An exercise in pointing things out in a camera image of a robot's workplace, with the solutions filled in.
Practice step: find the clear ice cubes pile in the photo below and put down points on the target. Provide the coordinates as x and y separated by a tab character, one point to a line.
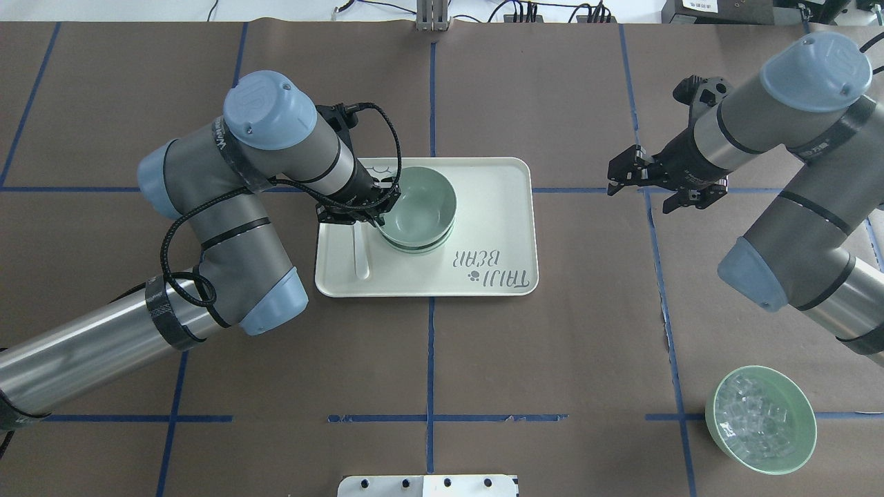
754	427

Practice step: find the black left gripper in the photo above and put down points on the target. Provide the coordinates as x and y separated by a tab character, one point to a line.
360	190

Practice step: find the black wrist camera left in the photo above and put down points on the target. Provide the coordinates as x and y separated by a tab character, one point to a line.
342	118

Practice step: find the green bowl with ice cubes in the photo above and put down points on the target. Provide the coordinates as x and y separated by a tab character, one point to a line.
801	415

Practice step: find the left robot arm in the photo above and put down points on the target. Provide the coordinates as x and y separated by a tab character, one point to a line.
222	263

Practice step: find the pale green bear tray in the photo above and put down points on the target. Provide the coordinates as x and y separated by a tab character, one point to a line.
492	250

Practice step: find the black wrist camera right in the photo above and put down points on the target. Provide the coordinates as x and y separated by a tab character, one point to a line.
700	94

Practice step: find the white plastic spoon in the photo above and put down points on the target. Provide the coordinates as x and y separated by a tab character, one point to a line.
361	258

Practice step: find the aluminium frame post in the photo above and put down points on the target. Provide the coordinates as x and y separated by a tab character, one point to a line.
432	15

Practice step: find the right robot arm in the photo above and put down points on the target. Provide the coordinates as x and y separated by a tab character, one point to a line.
812	99

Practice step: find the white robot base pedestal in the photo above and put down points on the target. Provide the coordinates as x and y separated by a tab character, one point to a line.
493	484

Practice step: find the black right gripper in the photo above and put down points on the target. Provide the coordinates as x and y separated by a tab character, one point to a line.
680	163

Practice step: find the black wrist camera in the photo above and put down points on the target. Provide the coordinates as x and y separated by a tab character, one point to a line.
342	118
700	94

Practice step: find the green bowl on tray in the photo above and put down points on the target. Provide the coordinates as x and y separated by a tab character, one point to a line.
415	249

